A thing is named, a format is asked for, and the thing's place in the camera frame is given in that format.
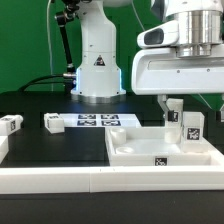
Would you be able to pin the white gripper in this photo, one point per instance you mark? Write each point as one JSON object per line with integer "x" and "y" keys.
{"x": 158, "y": 71}

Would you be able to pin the white square table top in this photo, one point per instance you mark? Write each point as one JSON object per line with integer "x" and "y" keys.
{"x": 158, "y": 146}

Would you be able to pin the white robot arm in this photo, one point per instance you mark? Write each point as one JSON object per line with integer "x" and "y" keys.
{"x": 183, "y": 55}

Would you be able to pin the fiducial marker sheet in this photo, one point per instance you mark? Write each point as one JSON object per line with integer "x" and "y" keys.
{"x": 100, "y": 120}

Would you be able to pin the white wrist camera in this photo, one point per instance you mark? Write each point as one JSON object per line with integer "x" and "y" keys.
{"x": 166, "y": 34}

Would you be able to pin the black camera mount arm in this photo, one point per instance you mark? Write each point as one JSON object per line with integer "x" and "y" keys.
{"x": 62, "y": 18}

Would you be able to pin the white left fence wall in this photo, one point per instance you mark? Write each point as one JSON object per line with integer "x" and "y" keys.
{"x": 3, "y": 147}

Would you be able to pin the white fence wall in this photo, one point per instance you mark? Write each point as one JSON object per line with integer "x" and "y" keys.
{"x": 109, "y": 179}
{"x": 3, "y": 147}

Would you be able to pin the white front fence wall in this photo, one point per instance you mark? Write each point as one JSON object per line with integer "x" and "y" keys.
{"x": 109, "y": 179}

